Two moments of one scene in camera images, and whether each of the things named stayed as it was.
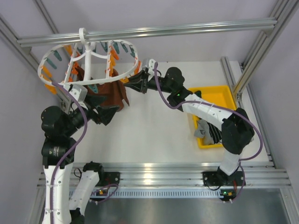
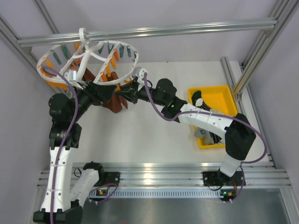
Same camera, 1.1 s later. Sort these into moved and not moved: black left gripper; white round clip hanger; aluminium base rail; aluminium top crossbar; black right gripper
Moved: black right gripper; black left gripper
Not moved: white round clip hanger; aluminium top crossbar; aluminium base rail
